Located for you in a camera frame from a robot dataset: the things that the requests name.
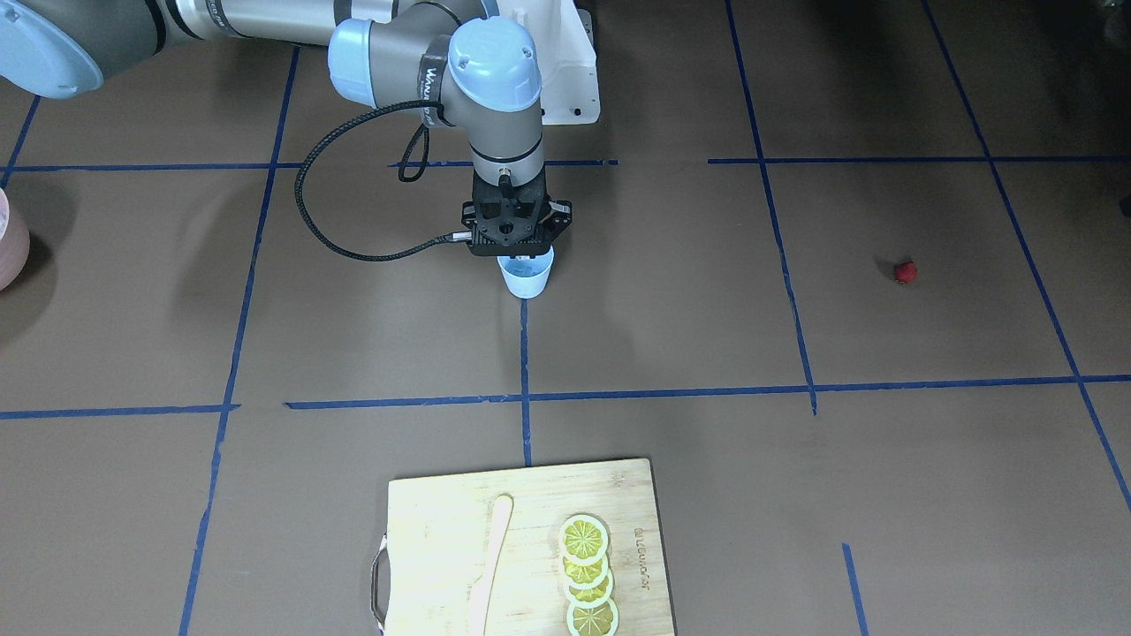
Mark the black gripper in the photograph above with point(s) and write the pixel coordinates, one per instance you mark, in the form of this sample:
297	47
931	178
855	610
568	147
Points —
560	216

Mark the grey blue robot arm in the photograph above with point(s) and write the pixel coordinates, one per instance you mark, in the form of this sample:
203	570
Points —
467	64

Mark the light blue plastic cup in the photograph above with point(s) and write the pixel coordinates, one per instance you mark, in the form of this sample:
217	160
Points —
525	277

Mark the lemon slice one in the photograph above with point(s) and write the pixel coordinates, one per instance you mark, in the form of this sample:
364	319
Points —
584	539

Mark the bamboo cutting board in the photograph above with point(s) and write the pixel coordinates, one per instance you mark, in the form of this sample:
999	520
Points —
435	543

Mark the lemon slice two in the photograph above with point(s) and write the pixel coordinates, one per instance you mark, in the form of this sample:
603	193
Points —
585	576

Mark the red strawberry on table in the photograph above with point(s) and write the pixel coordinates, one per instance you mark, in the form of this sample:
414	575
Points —
905	272

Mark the lemon slice three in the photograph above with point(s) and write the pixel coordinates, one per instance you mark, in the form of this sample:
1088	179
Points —
589	598

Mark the lemon slice four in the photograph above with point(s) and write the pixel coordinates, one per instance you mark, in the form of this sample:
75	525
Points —
601	619

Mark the pink bowl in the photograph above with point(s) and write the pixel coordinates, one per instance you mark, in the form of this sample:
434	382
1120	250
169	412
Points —
15	241

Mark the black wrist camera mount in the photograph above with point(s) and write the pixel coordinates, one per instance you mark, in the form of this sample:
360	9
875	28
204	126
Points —
514	230

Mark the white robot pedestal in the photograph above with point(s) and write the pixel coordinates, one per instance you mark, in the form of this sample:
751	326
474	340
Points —
567	57

